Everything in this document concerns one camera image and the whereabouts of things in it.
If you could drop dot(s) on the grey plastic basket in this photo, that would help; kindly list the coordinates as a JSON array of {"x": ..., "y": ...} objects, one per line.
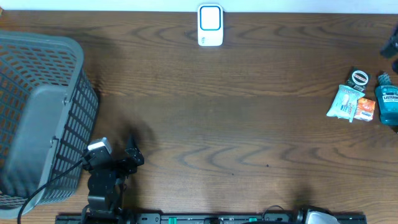
[{"x": 48, "y": 112}]

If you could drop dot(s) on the white barcode scanner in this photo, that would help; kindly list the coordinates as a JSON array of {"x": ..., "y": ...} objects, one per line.
[{"x": 210, "y": 28}]

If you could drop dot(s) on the orange tissue packet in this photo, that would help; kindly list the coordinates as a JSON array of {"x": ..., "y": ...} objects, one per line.
[{"x": 365, "y": 109}]

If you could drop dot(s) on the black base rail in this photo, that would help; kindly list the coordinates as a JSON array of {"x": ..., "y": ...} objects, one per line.
[{"x": 156, "y": 218}]

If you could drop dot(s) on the green square box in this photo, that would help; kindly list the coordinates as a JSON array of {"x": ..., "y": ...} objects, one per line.
[{"x": 358, "y": 79}]

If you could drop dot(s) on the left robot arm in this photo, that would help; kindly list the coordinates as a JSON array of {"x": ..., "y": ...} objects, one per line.
[{"x": 107, "y": 181}]

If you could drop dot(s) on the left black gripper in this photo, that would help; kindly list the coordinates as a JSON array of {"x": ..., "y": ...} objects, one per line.
[{"x": 134, "y": 152}]

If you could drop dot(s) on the light blue wipes packet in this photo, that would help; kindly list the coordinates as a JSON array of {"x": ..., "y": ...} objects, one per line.
[{"x": 345, "y": 103}]

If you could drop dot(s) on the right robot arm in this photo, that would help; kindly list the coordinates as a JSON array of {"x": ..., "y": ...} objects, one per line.
[{"x": 317, "y": 215}]

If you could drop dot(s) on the teal mouthwash bottle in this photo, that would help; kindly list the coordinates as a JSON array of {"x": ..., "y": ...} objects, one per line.
[{"x": 386, "y": 94}]

